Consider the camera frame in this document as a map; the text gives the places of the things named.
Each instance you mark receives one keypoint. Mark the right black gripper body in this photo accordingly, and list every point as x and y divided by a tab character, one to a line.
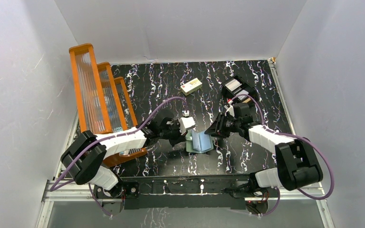
235	123

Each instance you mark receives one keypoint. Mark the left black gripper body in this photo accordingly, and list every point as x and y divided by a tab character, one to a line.
180	136

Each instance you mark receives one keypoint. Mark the mint green card holder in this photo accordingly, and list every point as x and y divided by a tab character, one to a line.
198	142

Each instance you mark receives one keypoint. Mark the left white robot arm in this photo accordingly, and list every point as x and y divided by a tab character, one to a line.
84	158

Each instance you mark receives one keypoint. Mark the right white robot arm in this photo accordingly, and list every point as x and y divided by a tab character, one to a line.
297	164

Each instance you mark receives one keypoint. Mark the black card tray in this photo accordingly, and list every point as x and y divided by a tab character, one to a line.
244	90

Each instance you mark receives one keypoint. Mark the silver credit card in tray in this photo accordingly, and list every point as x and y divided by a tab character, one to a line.
233	85

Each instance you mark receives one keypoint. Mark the small cream cardboard box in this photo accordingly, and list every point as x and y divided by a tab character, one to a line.
191	86

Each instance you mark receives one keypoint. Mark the orange acrylic file rack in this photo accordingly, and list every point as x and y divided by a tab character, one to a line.
103	102

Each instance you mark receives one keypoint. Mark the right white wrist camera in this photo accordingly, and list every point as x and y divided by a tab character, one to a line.
229	111

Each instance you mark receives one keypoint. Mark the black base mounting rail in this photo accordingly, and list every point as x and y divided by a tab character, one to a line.
236	191

